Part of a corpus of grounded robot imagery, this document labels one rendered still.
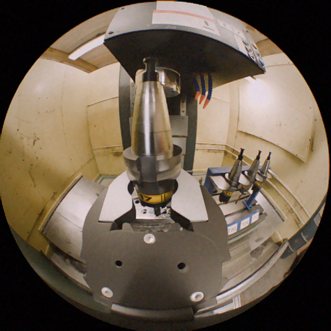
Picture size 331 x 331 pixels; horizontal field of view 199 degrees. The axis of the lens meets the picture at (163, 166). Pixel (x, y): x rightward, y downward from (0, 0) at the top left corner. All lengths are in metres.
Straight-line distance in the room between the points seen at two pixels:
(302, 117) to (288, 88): 0.27
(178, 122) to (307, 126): 1.13
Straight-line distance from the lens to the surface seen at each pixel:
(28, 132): 1.06
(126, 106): 0.89
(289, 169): 1.03
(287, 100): 1.11
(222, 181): 0.32
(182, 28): 0.29
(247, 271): 0.94
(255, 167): 0.40
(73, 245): 0.97
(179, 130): 0.81
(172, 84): 0.32
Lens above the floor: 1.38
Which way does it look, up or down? 28 degrees down
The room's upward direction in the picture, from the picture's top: 1 degrees counter-clockwise
